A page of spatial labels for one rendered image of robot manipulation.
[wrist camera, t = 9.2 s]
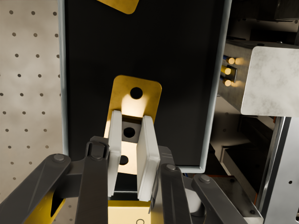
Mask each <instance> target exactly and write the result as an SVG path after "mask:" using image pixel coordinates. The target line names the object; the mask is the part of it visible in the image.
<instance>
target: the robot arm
mask: <svg viewBox="0 0 299 224"><path fill-rule="evenodd" d="M121 127H122V113H121V111H116V110H114V111H112V116H111V121H110V127H109V133H108V138H105V137H99V136H94V137H92V138H91V139H90V141H89V142H88V143H87V144H86V151H85V158H84V159H82V160H79V161H71V159H70V157H69V156H67V155H64V154H60V153H58V154H57V153H56V154H51V155H49V156H48V157H46V158H45V159H44V160H43V161H42V162H41V163H40V164H39V165H38V166H37V167H36V168H35V169H34V170H33V171H32V172H31V173H30V174H29V175H28V176H27V177H26V178H25V179H24V180H23V181H22V182H21V183H20V184H19V185H18V186H17V187H16V189H15V190H14V191H13V192H12V193H11V194H10V195H9V196H8V197H7V198H6V199H5V200H4V201H3V202H2V203H1V204H0V224H52V222H53V221H54V219H55V218H56V216H57V214H58V213H59V211H60V210H61V208H62V206H63V205H64V203H65V200H66V198H72V197H78V203H77V211H76V217H75V223H74V224H108V197H111V195H112V196H113V192H114V188H115V183H116V178H117V172H118V168H119V163H120V158H121ZM136 155H137V198H138V199H139V200H140V201H147V202H148V201H149V200H150V198H151V195H153V196H152V200H151V203H150V207H149V211H148V214H150V213H151V224H248V223H247V222H246V220H245V219H244V218H243V216H242V215H241V214H240V213H239V211H238V210H237V209H236V207H235V206H234V205H233V204H232V202H231V201H230V200H229V199H228V197H227V196H226V195H225V193H224V192H223V191H222V189H221V188H220V187H219V186H218V185H217V183H216V182H215V181H214V180H213V179H212V178H211V177H209V176H208V175H205V174H196V175H194V177H193V179H191V178H188V177H186V176H183V175H182V172H181V170H180V168H179V167H177V166H175V163H174V160H173V156H172V153H171V151H170V150H169V149H168V148H167V147H164V146H158V145H157V140H156V136H155V131H154V125H153V120H152V118H151V117H150V116H143V118H142V122H141V131H140V136H139V140H138V143H137V146H136Z"/></svg>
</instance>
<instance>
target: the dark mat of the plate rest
mask: <svg viewBox="0 0 299 224"><path fill-rule="evenodd" d="M223 6H224V0H139V2H138V4H137V6H136V9H135V11H134V12H133V13H132V14H125V13H123V12H121V11H119V10H117V9H115V8H113V7H110V6H108V5H106V4H104V3H102V2H100V1H98V0H65V32H66V67H67V102H68V137H69V157H70V159H71V161H79V160H82V159H84V158H85V151H86V144H87V143H88V142H89V141H90V139H91V138H92V137H94V136H99V137H104V134H105V128H106V122H107V117H108V111H109V104H110V99H111V94H112V89H113V81H114V79H115V77H116V76H118V75H127V76H133V77H138V78H143V79H148V80H154V81H157V82H159V83H160V85H161V87H162V91H161V95H160V100H159V103H158V108H157V113H156V116H155V121H154V131H155V136H156V140H157V145H158V146H164V147H167V148H168V149H169V150H170V151H171V153H172V156H173V160H174V163H175V166H200V160H201V154H202V146H203V140H204V134H205V127H206V119H207V113H208V107H209V101H210V92H211V86H212V80H213V74H214V66H215V60H216V54H217V47H218V40H219V33H220V27H221V21H222V13H223Z"/></svg>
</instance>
